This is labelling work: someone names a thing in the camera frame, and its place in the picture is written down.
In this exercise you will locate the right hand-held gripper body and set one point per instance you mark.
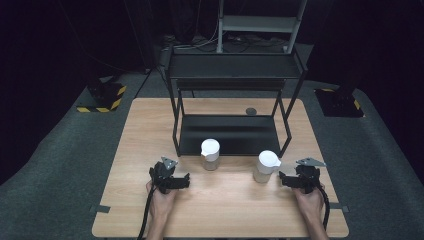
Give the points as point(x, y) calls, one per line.
point(308, 176)

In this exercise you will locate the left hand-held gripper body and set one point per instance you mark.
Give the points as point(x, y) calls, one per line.
point(162, 173)

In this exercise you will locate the glass jar with white lid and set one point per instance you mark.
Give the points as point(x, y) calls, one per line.
point(210, 153)
point(266, 165)

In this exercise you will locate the black metal shelf rack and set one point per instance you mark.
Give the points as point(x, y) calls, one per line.
point(230, 133)

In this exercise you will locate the person's left hand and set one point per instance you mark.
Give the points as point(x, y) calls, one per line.
point(161, 203)

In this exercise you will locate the person's right hand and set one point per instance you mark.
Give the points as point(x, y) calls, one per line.
point(311, 205)

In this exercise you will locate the grey tape strip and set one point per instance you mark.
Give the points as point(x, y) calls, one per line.
point(100, 209)
point(343, 208)

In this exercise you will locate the round grey table grommet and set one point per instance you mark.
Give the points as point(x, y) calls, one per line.
point(251, 111)

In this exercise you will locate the black stand base striped edge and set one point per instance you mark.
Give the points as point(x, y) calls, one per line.
point(103, 95)
point(340, 103)

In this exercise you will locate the grey metal frame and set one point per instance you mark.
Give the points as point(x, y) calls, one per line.
point(260, 24)

